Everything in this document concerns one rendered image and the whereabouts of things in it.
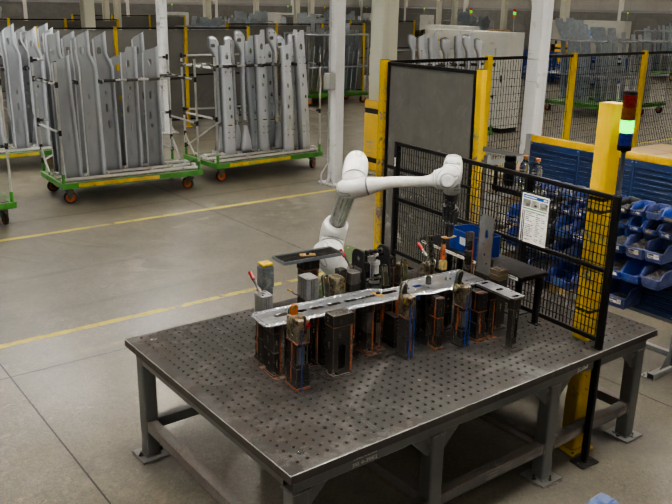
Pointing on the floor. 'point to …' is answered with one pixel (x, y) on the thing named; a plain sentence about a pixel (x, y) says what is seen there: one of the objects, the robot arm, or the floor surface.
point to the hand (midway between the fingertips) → (449, 229)
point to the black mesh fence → (525, 251)
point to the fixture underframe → (158, 441)
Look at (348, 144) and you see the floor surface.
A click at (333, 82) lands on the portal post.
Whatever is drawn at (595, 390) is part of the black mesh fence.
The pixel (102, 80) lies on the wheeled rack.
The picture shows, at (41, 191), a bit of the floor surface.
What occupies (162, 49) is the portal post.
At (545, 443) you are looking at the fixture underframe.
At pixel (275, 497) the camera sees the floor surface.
